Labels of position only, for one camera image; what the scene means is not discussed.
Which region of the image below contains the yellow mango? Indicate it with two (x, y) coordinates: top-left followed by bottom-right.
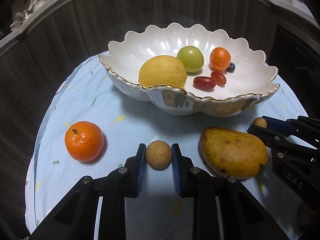
(200, 126), (268, 180)

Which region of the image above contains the yellow lemon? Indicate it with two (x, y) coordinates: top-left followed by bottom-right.
(138, 55), (187, 88)

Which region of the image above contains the green round fruit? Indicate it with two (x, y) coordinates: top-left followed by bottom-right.
(176, 46), (204, 74)

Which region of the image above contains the white teapot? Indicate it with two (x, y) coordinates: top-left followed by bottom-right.
(33, 0), (47, 12)

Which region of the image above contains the small orange tangerine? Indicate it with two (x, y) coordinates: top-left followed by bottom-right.
(209, 47), (231, 72)

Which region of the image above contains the dark blueberry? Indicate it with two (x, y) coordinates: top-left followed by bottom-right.
(226, 62), (235, 73)

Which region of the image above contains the large orange tangerine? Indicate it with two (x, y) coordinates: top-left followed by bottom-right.
(65, 121), (105, 163)

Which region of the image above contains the red grape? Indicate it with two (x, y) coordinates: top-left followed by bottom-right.
(193, 76), (216, 90)
(210, 71), (227, 86)

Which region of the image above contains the brown longan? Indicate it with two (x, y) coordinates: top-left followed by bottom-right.
(252, 117), (267, 129)
(146, 140), (172, 170)

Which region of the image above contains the white scalloped ceramic bowl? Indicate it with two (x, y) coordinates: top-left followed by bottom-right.
(98, 23), (280, 118)

